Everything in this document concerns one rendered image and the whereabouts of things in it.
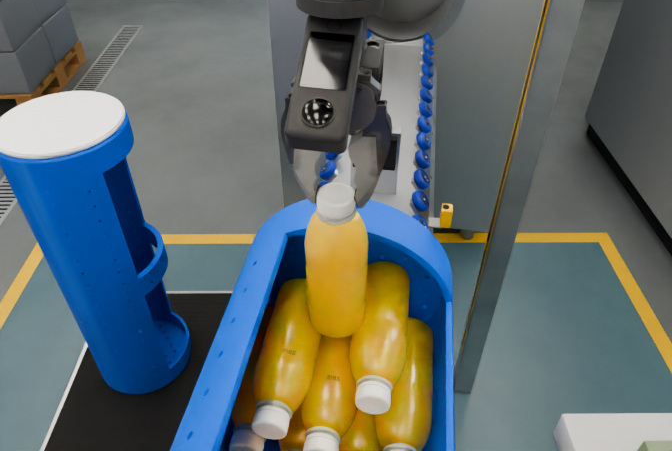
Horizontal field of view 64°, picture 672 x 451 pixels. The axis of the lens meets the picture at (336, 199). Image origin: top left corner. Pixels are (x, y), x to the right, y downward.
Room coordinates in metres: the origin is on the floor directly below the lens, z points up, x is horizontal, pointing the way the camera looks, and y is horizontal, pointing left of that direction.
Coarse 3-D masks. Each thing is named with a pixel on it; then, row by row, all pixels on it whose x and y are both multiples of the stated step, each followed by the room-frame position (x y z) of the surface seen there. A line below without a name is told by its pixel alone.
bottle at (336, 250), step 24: (312, 216) 0.42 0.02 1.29; (360, 216) 0.42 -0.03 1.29; (312, 240) 0.40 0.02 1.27; (336, 240) 0.39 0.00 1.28; (360, 240) 0.40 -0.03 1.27; (312, 264) 0.39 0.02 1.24; (336, 264) 0.38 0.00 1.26; (360, 264) 0.39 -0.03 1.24; (312, 288) 0.39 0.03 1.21; (336, 288) 0.38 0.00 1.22; (360, 288) 0.39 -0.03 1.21; (312, 312) 0.40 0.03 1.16; (336, 312) 0.38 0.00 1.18; (360, 312) 0.40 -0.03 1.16; (336, 336) 0.38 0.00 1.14
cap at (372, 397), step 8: (360, 384) 0.33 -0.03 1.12; (368, 384) 0.33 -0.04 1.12; (376, 384) 0.33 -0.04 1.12; (360, 392) 0.32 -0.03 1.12; (368, 392) 0.32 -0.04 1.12; (376, 392) 0.32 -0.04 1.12; (384, 392) 0.32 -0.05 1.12; (360, 400) 0.32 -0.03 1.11; (368, 400) 0.31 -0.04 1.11; (376, 400) 0.31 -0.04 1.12; (384, 400) 0.31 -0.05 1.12; (360, 408) 0.32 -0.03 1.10; (368, 408) 0.31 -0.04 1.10; (376, 408) 0.31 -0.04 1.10; (384, 408) 0.31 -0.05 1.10
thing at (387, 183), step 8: (392, 128) 0.93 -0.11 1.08; (400, 128) 0.93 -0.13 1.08; (392, 136) 0.91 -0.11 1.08; (400, 136) 0.91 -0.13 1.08; (392, 144) 0.89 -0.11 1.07; (392, 152) 0.89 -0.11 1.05; (392, 160) 0.89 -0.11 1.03; (352, 168) 0.92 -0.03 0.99; (384, 168) 0.89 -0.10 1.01; (392, 168) 0.89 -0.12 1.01; (352, 176) 0.92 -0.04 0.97; (384, 176) 0.91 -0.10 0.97; (392, 176) 0.91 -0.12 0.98; (352, 184) 0.92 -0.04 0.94; (384, 184) 0.91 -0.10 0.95; (392, 184) 0.91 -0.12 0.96; (376, 192) 0.91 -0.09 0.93; (384, 192) 0.91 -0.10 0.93; (392, 192) 0.91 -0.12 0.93
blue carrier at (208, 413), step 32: (288, 224) 0.49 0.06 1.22; (384, 224) 0.48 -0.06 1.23; (416, 224) 0.50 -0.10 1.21; (256, 256) 0.46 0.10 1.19; (288, 256) 0.53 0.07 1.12; (384, 256) 0.51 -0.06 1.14; (416, 256) 0.45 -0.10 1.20; (256, 288) 0.39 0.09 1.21; (416, 288) 0.50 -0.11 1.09; (448, 288) 0.45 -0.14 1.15; (224, 320) 0.38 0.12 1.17; (256, 320) 0.34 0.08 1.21; (448, 320) 0.41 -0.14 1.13; (224, 352) 0.32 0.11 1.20; (448, 352) 0.37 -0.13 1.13; (224, 384) 0.28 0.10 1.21; (448, 384) 0.33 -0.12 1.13; (192, 416) 0.26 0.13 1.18; (224, 416) 0.24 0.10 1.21; (448, 416) 0.29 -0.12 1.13; (192, 448) 0.22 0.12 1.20; (224, 448) 0.31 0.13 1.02; (448, 448) 0.26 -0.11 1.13
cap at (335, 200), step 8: (328, 184) 0.43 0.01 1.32; (336, 184) 0.43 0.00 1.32; (344, 184) 0.43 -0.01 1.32; (320, 192) 0.42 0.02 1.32; (328, 192) 0.42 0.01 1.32; (336, 192) 0.42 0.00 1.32; (344, 192) 0.42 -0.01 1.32; (352, 192) 0.42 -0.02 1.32; (320, 200) 0.41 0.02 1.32; (328, 200) 0.41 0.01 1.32; (336, 200) 0.41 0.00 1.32; (344, 200) 0.41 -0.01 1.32; (352, 200) 0.41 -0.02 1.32; (320, 208) 0.40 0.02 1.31; (328, 208) 0.40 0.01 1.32; (336, 208) 0.40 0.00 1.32; (344, 208) 0.40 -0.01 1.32; (352, 208) 0.41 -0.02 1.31; (328, 216) 0.40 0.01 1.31; (336, 216) 0.40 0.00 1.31; (344, 216) 0.40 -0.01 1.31
